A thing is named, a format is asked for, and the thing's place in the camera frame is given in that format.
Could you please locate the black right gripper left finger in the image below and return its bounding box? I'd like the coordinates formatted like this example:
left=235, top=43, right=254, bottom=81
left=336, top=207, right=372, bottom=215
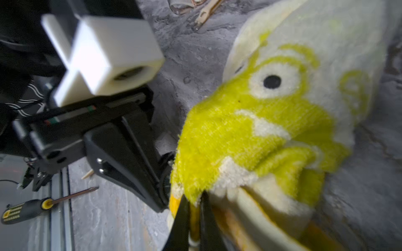
left=162, top=195, right=190, bottom=251

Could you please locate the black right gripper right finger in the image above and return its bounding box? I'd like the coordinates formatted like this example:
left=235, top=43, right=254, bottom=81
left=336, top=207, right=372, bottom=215
left=200, top=191, right=227, bottom=251

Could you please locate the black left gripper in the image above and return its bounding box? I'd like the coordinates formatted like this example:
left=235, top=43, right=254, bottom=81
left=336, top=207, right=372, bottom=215
left=13, top=86, right=174, bottom=212

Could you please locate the yellow green white towel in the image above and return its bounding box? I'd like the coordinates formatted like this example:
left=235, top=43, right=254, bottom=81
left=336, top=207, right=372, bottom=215
left=170, top=1, right=402, bottom=251

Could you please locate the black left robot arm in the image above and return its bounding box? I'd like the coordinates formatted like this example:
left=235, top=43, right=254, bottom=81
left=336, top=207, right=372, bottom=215
left=1, top=1, right=173, bottom=212

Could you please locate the white dial watch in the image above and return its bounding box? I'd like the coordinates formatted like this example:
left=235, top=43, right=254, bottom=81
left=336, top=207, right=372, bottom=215
left=168, top=0, right=206, bottom=15

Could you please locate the black yellow screwdriver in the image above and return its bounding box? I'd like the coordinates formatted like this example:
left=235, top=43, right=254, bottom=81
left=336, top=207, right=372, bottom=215
left=1, top=187, right=99, bottom=225

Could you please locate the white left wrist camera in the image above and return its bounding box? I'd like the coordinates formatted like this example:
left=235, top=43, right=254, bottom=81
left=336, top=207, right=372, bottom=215
left=41, top=14, right=164, bottom=107

